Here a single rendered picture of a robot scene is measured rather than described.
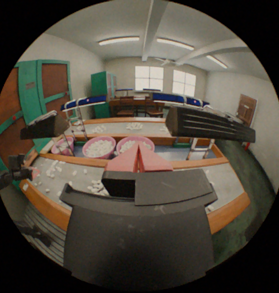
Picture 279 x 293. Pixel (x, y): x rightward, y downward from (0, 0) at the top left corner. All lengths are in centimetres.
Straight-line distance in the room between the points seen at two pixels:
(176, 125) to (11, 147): 116
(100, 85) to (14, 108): 258
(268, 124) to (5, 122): 539
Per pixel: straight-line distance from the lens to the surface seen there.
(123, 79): 532
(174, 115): 22
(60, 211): 54
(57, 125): 35
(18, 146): 109
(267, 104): 451
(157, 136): 76
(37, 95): 123
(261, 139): 438
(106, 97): 81
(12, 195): 195
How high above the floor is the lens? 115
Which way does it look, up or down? 37 degrees down
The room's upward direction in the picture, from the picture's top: straight up
